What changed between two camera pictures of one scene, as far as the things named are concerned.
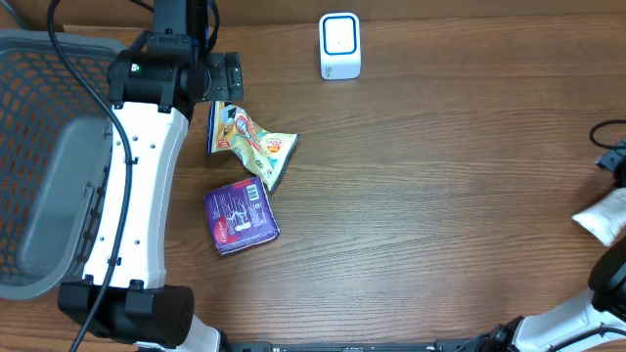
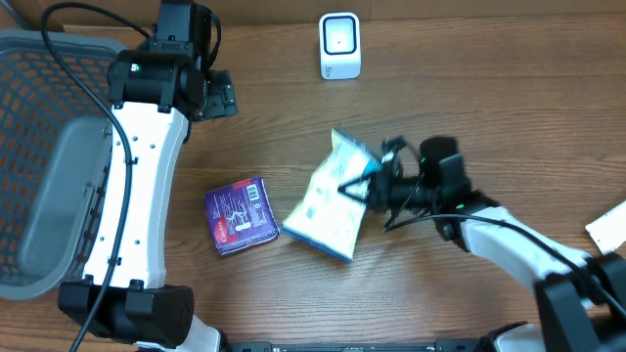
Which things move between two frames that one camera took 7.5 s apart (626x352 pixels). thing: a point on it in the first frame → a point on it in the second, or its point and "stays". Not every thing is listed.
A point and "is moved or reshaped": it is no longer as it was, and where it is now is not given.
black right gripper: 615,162 → 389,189
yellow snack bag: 267,154 → 326,217
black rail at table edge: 442,345 stays
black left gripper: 227,76 → 223,101
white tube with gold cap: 605,219 is moved or reshaped
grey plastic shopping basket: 55,140 stays
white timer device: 339,38 stays
